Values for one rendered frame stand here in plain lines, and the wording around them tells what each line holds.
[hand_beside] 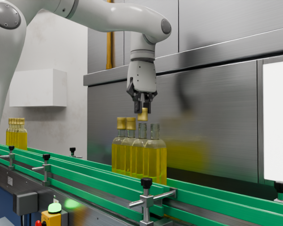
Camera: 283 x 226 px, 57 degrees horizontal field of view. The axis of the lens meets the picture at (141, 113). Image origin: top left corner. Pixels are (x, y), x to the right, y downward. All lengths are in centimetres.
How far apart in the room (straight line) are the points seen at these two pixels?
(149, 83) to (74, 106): 323
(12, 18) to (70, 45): 365
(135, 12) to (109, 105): 60
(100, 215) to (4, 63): 50
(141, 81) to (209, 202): 42
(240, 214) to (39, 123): 403
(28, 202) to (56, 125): 306
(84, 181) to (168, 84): 45
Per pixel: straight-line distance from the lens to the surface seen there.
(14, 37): 60
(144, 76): 86
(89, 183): 91
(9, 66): 63
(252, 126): 79
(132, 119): 90
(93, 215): 88
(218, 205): 68
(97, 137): 137
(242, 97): 80
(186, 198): 74
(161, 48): 106
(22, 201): 125
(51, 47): 446
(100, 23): 80
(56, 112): 425
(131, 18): 79
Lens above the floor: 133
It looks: 1 degrees up
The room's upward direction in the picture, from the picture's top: straight up
